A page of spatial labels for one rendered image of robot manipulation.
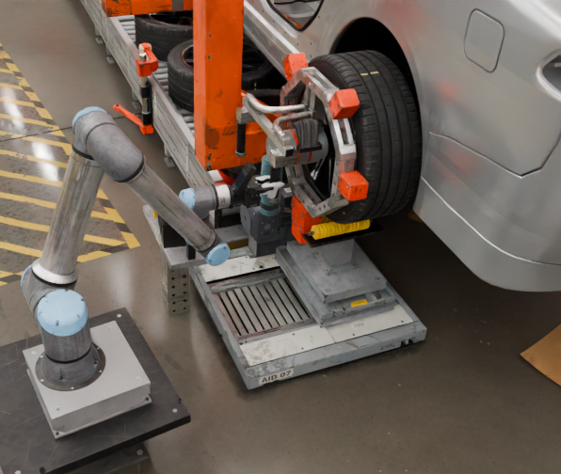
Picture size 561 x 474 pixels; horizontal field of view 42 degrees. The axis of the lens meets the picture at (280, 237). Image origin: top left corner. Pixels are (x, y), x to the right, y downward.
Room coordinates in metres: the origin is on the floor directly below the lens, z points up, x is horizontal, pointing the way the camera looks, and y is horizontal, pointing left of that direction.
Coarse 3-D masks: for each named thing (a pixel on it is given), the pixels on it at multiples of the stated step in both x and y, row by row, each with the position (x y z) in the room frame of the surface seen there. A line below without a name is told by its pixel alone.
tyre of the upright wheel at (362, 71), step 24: (336, 72) 2.52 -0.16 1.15; (360, 72) 2.49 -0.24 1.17; (384, 72) 2.52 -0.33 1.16; (360, 96) 2.39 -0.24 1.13; (384, 96) 2.42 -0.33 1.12; (408, 96) 2.45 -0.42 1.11; (360, 120) 2.34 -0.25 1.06; (384, 120) 2.35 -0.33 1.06; (408, 120) 2.39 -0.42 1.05; (360, 144) 2.32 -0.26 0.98; (384, 144) 2.30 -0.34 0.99; (408, 144) 2.34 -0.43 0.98; (360, 168) 2.30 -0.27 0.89; (384, 168) 2.28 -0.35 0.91; (408, 168) 2.32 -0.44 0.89; (384, 192) 2.28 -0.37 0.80; (408, 192) 2.34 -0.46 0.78; (336, 216) 2.40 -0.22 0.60; (360, 216) 2.30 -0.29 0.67
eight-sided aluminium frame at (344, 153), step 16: (304, 80) 2.56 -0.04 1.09; (320, 80) 2.54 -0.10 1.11; (288, 96) 2.72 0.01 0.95; (320, 96) 2.43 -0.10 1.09; (288, 128) 2.75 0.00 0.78; (336, 128) 2.32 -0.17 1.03; (336, 144) 2.31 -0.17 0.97; (352, 144) 2.30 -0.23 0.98; (336, 160) 2.28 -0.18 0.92; (352, 160) 2.28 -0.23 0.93; (288, 176) 2.63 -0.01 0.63; (336, 176) 2.27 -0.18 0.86; (304, 192) 2.52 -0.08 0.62; (336, 192) 2.26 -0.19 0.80; (320, 208) 2.37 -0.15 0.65; (336, 208) 2.33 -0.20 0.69
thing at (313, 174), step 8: (304, 96) 2.74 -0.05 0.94; (352, 120) 2.39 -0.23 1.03; (328, 128) 2.62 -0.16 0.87; (328, 136) 2.62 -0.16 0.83; (352, 136) 2.43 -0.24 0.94; (328, 152) 2.57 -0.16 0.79; (320, 160) 2.61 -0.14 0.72; (328, 160) 2.59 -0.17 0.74; (312, 168) 2.66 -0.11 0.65; (320, 168) 2.61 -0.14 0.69; (328, 168) 2.68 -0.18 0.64; (312, 176) 2.63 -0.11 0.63; (320, 176) 2.64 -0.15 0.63; (328, 176) 2.65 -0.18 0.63; (320, 184) 2.59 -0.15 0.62; (328, 184) 2.60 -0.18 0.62; (320, 192) 2.54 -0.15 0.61; (328, 192) 2.55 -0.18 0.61
